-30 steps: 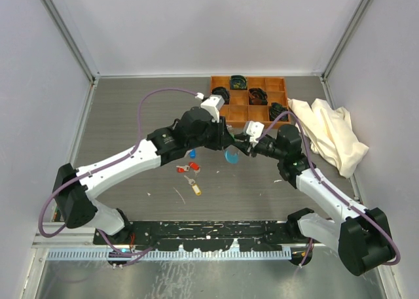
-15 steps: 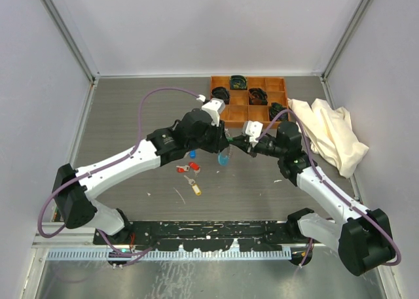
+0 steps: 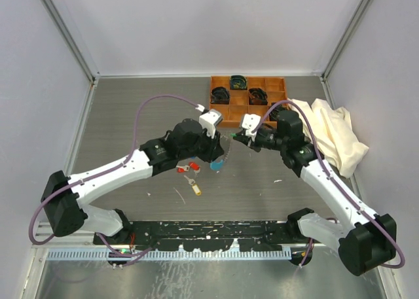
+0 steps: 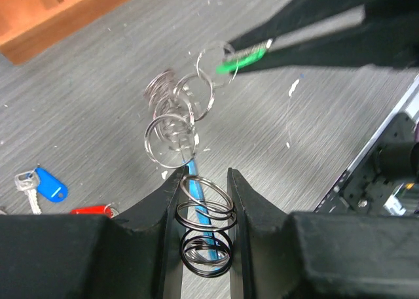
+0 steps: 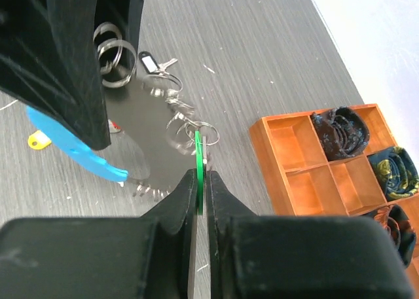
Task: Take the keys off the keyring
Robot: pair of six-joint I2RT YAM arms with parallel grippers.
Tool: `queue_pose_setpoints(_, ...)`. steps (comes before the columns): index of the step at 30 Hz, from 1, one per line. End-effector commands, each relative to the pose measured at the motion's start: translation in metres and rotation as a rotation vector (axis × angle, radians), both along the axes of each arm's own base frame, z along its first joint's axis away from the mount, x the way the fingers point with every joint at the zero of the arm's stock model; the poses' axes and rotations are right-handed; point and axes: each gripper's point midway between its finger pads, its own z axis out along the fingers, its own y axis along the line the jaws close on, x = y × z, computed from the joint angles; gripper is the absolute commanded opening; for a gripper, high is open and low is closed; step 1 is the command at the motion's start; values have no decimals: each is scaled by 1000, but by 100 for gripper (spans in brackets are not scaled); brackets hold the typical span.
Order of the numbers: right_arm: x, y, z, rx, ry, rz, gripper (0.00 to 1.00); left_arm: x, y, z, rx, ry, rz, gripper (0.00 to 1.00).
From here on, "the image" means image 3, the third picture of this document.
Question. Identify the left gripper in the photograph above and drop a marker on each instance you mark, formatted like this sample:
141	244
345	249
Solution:
214	148

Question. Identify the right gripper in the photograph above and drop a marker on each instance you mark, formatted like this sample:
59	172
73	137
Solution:
245	140

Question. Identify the blue-handled keyring with rings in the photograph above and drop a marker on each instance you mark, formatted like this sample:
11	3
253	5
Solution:
218	164

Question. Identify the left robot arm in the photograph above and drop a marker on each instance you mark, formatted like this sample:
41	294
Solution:
67	200

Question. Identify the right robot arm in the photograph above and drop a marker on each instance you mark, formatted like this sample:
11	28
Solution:
361	237

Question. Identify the wooden compartment tray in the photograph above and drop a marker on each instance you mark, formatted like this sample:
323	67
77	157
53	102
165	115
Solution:
275	88

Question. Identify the red tag key upper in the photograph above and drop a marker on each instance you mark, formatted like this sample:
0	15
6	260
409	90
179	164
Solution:
195	167

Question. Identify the red tag key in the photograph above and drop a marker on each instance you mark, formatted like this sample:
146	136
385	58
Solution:
195	167
182	169

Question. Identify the rolled brown belt middle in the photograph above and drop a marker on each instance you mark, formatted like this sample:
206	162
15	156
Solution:
257	96

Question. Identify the red tag key lower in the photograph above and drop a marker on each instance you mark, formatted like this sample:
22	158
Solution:
182	169

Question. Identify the yellow tag key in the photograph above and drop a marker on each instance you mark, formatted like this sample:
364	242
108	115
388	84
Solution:
196	189

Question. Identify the rolled belt left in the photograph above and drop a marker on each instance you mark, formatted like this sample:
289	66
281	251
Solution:
220	96

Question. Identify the rolled belt top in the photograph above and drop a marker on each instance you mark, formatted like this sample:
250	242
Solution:
238	82

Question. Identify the cream cloth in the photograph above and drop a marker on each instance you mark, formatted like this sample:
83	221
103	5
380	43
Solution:
334	135

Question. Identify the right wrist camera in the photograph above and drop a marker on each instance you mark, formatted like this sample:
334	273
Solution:
249	123

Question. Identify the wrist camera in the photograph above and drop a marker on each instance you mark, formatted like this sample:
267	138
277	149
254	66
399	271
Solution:
249	123
210	119

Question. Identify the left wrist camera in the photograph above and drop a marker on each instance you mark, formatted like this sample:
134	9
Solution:
210	119

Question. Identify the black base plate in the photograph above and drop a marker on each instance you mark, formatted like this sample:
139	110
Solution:
251	235

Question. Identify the grey cable duct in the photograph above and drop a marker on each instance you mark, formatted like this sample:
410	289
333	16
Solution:
98	254

